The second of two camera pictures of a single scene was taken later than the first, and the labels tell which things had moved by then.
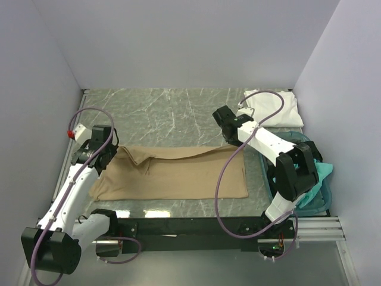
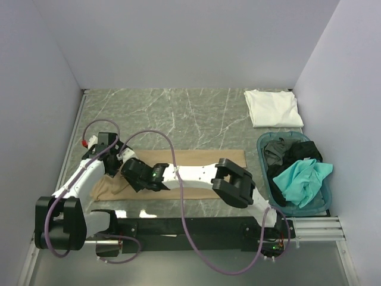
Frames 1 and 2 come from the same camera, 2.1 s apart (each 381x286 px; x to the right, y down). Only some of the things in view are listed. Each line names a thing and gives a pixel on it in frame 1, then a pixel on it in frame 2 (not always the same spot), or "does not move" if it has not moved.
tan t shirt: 172,173 does not move
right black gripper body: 231,140 -> 138,185
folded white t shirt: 264,104 does not move
